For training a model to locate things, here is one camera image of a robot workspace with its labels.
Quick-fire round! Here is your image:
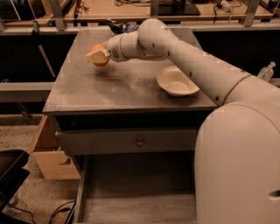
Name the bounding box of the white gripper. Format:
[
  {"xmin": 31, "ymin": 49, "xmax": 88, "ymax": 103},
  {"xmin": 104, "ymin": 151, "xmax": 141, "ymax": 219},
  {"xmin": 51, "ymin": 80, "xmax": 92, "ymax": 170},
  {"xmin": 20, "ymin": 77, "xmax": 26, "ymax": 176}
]
[{"xmin": 86, "ymin": 31, "xmax": 144, "ymax": 65}]

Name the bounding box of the orange round fruit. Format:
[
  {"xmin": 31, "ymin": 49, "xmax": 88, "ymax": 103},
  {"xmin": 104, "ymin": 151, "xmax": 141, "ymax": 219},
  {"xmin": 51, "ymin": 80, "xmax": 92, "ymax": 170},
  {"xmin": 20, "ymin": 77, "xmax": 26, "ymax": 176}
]
[{"xmin": 90, "ymin": 44, "xmax": 109, "ymax": 67}]

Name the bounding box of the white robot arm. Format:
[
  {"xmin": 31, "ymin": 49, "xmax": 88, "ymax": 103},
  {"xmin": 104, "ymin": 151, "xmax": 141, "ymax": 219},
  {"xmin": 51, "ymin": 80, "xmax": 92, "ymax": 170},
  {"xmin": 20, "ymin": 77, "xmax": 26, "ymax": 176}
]
[{"xmin": 87, "ymin": 18, "xmax": 280, "ymax": 224}]

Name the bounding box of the grey wooden drawer cabinet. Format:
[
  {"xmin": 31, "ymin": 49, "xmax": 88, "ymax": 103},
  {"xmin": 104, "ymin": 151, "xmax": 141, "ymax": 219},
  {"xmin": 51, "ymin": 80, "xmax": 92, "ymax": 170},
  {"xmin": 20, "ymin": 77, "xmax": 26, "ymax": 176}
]
[{"xmin": 42, "ymin": 27, "xmax": 218, "ymax": 224}]

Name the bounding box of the round metal drawer knob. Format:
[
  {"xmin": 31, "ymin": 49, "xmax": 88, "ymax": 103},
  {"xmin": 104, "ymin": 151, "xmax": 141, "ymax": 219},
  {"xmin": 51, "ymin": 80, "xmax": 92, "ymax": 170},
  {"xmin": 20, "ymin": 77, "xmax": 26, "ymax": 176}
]
[{"xmin": 136, "ymin": 138, "xmax": 144, "ymax": 147}]

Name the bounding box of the grey top drawer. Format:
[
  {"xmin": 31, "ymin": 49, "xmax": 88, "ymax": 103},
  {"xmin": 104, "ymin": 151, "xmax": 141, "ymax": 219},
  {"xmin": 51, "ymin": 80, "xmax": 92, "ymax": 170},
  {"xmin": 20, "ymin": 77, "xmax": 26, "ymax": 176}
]
[{"xmin": 55, "ymin": 127, "xmax": 197, "ymax": 156}]

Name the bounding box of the open grey middle drawer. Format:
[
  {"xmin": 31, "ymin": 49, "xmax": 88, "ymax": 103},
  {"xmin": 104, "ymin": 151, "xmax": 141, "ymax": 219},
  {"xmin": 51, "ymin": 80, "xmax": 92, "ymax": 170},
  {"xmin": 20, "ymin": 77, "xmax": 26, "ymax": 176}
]
[{"xmin": 73, "ymin": 151, "xmax": 197, "ymax": 224}]

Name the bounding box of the blue crumpled chip bag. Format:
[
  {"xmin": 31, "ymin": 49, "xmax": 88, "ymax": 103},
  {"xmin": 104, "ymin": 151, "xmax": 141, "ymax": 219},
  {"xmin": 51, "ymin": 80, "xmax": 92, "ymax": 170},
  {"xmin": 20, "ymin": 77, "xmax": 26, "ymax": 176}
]
[{"xmin": 106, "ymin": 19, "xmax": 139, "ymax": 35}]

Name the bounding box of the white paper bowl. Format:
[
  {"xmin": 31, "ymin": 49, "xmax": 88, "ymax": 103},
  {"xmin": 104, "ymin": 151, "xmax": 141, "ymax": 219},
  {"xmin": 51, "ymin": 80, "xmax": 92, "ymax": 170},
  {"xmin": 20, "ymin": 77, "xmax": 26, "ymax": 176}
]
[{"xmin": 157, "ymin": 66, "xmax": 200, "ymax": 97}]

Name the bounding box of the wooden background workbench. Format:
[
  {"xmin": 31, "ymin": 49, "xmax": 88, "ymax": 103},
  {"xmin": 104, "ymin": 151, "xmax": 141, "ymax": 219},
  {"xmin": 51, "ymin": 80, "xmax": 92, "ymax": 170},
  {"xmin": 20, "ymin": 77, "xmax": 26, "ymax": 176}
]
[{"xmin": 4, "ymin": 0, "xmax": 275, "ymax": 27}]

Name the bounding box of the light wooden box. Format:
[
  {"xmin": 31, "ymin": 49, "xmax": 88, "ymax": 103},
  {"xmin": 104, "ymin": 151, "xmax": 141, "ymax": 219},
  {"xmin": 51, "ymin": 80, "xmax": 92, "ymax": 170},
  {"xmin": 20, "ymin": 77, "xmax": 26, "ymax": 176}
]
[{"xmin": 29, "ymin": 115, "xmax": 81, "ymax": 180}]

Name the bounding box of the black bin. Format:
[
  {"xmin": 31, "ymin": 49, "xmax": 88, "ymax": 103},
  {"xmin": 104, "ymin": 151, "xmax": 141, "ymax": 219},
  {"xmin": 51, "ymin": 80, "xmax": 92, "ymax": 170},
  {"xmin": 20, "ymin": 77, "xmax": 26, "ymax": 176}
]
[{"xmin": 0, "ymin": 150, "xmax": 30, "ymax": 211}]

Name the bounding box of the clear sanitizer bottle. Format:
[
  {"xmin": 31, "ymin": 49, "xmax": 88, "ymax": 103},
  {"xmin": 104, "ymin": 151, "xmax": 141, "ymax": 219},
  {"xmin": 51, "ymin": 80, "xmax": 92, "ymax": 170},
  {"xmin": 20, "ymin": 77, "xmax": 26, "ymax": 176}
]
[{"xmin": 257, "ymin": 61, "xmax": 276, "ymax": 81}]

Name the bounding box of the grey metal rail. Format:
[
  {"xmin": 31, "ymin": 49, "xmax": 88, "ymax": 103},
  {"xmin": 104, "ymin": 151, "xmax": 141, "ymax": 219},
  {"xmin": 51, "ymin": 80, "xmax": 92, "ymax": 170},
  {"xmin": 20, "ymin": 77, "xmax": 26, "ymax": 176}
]
[{"xmin": 0, "ymin": 82, "xmax": 54, "ymax": 102}]

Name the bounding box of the black floor cable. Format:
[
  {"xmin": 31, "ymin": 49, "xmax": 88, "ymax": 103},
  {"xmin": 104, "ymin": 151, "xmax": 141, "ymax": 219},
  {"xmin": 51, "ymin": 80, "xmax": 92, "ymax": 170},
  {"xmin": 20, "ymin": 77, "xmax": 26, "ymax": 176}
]
[{"xmin": 5, "ymin": 199, "xmax": 77, "ymax": 224}]

